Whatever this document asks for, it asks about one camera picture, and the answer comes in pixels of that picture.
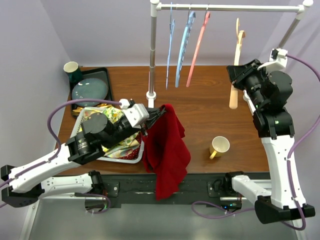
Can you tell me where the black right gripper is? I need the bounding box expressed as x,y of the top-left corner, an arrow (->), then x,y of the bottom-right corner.
227,58 -> 270,109

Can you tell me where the light wooden hanger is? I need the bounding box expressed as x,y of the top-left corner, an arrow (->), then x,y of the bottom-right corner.
228,17 -> 246,110

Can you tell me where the yellow lemon print garment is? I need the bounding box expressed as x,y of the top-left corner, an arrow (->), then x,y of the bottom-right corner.
83,106 -> 139,149

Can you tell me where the plain red garment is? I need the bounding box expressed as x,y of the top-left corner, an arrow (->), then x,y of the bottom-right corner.
142,103 -> 191,201

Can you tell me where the red polka dot skirt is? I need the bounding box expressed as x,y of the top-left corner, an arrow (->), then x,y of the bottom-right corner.
119,133 -> 142,161

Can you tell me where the pastel floral skirt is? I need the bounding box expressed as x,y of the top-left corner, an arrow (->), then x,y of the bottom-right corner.
102,147 -> 133,159

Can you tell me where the light blue plastic hanger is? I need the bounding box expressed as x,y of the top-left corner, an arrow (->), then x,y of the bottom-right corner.
175,11 -> 196,88

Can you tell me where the pink plastic hanger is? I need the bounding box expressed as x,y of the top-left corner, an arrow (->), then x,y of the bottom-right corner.
186,11 -> 211,87

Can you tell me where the blue wire hanger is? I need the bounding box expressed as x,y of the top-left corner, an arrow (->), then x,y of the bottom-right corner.
165,2 -> 175,90

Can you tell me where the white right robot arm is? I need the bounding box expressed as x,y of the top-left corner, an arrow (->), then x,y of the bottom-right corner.
222,59 -> 316,224

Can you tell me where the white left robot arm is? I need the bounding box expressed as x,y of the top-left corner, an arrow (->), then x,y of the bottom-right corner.
0,104 -> 166,208

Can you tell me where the white plastic mesh basket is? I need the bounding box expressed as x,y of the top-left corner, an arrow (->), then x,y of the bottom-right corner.
70,108 -> 144,164

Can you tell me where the gold cutlery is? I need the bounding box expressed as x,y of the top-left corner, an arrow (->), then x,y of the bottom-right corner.
71,103 -> 112,116

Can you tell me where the black tray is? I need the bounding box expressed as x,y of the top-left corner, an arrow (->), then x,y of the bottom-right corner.
70,67 -> 114,119

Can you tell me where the teal ceramic plate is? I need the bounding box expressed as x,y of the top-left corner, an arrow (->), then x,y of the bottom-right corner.
71,78 -> 109,100

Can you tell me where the yellow mug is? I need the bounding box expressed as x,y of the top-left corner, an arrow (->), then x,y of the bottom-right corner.
209,136 -> 230,160

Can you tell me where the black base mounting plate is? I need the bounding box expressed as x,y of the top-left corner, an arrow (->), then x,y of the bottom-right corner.
89,171 -> 242,209

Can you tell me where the dark green cup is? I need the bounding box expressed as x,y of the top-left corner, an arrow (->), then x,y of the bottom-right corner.
63,61 -> 83,84

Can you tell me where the silver white clothes rack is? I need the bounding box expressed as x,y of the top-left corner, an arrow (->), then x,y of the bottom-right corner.
146,0 -> 314,108

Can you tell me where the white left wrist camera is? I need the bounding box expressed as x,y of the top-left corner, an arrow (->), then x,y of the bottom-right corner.
119,98 -> 149,119

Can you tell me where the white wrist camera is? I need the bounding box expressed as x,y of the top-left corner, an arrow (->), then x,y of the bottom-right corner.
119,98 -> 149,119
257,48 -> 288,73

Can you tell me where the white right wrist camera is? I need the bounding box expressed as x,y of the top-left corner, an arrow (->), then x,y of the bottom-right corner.
257,48 -> 288,73

